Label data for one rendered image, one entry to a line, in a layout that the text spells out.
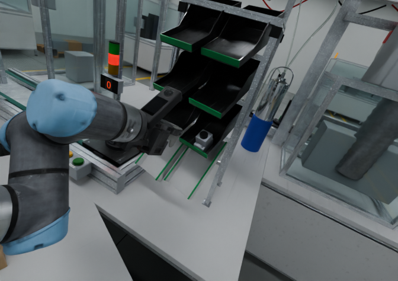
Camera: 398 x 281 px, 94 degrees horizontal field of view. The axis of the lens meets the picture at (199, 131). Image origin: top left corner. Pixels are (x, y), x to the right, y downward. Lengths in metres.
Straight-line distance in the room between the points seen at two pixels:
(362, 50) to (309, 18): 2.67
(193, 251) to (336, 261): 1.10
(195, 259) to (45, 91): 0.70
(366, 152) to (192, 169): 0.96
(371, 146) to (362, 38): 10.17
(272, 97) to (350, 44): 10.01
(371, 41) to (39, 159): 11.44
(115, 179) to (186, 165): 0.31
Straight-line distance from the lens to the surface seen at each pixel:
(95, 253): 0.81
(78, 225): 0.87
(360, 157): 1.38
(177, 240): 0.84
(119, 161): 0.93
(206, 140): 0.64
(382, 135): 1.35
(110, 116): 0.32
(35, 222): 0.36
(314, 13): 11.25
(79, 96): 0.30
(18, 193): 0.35
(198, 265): 0.82
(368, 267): 1.73
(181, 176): 0.81
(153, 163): 0.86
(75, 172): 0.93
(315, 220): 1.49
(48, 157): 0.37
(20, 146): 0.38
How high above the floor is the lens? 1.57
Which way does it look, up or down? 27 degrees down
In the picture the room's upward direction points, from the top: 17 degrees clockwise
